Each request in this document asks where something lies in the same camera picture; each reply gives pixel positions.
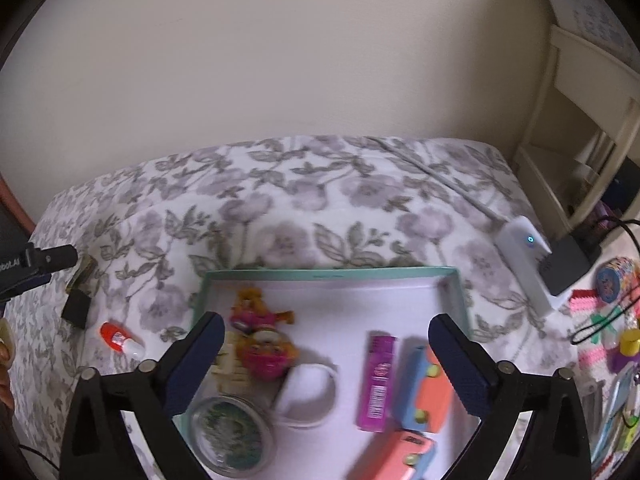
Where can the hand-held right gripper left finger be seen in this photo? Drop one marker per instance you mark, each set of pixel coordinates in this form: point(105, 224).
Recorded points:
point(195, 360)

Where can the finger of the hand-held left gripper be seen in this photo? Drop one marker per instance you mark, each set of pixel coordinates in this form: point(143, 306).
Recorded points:
point(55, 257)

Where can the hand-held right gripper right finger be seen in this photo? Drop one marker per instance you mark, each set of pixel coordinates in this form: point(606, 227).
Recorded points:
point(457, 360)

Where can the cream hair clip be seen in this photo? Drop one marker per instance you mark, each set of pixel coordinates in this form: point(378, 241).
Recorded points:
point(232, 367)

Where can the large orange blue toy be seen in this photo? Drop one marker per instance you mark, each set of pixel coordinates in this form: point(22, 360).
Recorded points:
point(425, 400)

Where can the pink ball toy orange figure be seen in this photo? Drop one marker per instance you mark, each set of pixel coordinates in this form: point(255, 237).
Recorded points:
point(262, 345)

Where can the round tin with beads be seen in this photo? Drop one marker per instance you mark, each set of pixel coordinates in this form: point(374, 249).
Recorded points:
point(230, 435)

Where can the purple lighter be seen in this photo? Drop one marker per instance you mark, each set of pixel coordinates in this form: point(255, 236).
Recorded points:
point(377, 385)

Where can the small orange blue toy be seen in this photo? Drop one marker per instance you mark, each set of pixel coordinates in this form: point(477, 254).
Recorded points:
point(395, 455)

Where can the teal white box lid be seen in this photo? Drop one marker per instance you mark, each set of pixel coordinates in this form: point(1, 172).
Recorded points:
point(350, 305)

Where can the gold patterned clip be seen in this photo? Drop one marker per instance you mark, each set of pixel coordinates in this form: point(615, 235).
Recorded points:
point(84, 272)

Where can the small black box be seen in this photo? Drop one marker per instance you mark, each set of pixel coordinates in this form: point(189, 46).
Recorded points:
point(76, 307)

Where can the red glue tube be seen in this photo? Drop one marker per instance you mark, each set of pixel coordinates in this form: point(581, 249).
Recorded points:
point(117, 337)

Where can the white device with blue light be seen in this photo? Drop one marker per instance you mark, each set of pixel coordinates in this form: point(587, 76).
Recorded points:
point(520, 255)

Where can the pink white crochet piece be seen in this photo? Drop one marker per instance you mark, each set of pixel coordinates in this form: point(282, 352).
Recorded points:
point(592, 355)

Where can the black adapter box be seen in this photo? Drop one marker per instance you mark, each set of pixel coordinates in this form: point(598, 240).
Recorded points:
point(567, 262)

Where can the yellow purple small toy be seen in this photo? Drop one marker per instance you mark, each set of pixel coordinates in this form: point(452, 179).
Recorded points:
point(627, 345)

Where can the colourful round tin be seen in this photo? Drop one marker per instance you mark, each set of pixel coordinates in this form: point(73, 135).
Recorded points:
point(617, 280)

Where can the floral blanket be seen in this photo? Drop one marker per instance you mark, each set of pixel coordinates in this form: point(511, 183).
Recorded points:
point(300, 185)

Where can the cream wooden shelf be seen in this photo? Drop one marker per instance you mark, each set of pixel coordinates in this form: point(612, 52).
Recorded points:
point(575, 125)

